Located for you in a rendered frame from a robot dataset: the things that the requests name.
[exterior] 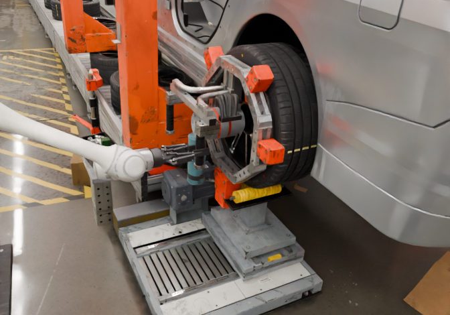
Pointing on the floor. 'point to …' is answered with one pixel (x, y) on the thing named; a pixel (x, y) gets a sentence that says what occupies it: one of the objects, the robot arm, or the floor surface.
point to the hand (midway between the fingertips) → (199, 149)
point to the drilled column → (102, 202)
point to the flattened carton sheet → (433, 289)
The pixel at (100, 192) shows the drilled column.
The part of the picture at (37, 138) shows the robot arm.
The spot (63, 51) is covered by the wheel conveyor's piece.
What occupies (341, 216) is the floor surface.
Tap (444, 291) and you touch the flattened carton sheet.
